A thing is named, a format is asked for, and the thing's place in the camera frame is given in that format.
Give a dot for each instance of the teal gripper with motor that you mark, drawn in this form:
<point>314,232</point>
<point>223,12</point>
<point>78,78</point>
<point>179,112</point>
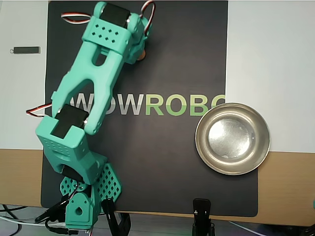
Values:
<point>137,57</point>

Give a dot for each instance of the tan ball with black base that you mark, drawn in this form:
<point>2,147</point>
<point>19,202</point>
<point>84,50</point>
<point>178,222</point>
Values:
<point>143,56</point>

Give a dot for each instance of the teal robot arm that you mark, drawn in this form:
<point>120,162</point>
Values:
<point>103,64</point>

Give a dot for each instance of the metal bowl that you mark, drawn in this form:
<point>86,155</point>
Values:
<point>232,138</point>

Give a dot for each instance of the black mat with WOWROBO print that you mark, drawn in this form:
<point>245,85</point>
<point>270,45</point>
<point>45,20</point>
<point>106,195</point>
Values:
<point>172,73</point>

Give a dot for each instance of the black USB stick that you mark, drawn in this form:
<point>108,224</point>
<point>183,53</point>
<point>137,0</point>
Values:
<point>25,50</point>

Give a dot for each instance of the white paper sheet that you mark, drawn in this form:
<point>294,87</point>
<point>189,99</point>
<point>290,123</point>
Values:
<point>270,61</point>
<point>22,98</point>

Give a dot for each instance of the black table clamp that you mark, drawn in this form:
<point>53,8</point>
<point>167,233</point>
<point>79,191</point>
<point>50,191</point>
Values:
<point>49,211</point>
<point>110,214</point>

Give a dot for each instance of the black clamp, right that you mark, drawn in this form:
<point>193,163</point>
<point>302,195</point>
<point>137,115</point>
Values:
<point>201,209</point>

